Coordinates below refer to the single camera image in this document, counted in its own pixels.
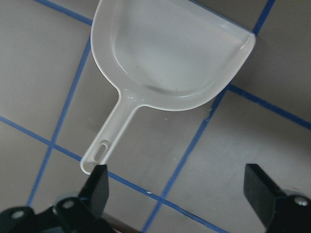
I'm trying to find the beige plastic dustpan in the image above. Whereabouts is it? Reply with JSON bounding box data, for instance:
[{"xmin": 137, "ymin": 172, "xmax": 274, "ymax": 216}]
[{"xmin": 80, "ymin": 0, "xmax": 256, "ymax": 174}]

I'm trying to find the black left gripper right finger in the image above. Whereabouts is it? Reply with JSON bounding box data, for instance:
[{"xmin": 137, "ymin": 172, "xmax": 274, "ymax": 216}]
[{"xmin": 243, "ymin": 164, "xmax": 311, "ymax": 233}]

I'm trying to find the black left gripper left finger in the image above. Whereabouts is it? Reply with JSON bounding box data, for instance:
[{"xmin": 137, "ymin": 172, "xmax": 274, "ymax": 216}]
[{"xmin": 53, "ymin": 165, "xmax": 109, "ymax": 233}]

